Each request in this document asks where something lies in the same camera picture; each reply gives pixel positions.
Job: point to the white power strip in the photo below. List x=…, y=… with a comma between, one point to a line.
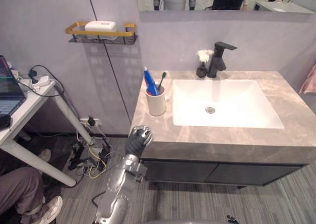
x=40, y=82

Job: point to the person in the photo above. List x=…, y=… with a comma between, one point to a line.
x=27, y=187

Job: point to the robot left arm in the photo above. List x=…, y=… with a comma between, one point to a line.
x=118, y=187

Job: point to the white rectangular sink basin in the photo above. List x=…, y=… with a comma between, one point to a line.
x=223, y=104

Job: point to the gold black wall shelf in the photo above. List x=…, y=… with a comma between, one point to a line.
x=103, y=35

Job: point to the white desk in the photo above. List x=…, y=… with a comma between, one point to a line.
x=37, y=125

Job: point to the silver sink drain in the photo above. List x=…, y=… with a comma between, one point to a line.
x=210, y=109

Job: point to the black faucet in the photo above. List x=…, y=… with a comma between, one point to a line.
x=218, y=60

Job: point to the white soap box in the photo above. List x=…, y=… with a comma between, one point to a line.
x=100, y=28

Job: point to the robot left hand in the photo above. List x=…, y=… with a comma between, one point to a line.
x=138, y=138

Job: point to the white ceramic cup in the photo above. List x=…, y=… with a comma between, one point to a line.
x=155, y=102

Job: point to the dark vanity cabinet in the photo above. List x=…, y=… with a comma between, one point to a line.
x=222, y=172

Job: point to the black vase white flowers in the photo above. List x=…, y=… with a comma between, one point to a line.
x=204, y=61

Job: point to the wall power outlet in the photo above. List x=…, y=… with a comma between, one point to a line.
x=90, y=121

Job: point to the blue toothpaste tube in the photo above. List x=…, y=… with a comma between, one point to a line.
x=150, y=81

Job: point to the pink towel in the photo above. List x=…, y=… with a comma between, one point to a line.
x=309, y=81

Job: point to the black toothbrush green bristles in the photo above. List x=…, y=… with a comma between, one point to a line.
x=162, y=80

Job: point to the laptop computer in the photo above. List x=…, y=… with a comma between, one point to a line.
x=8, y=90

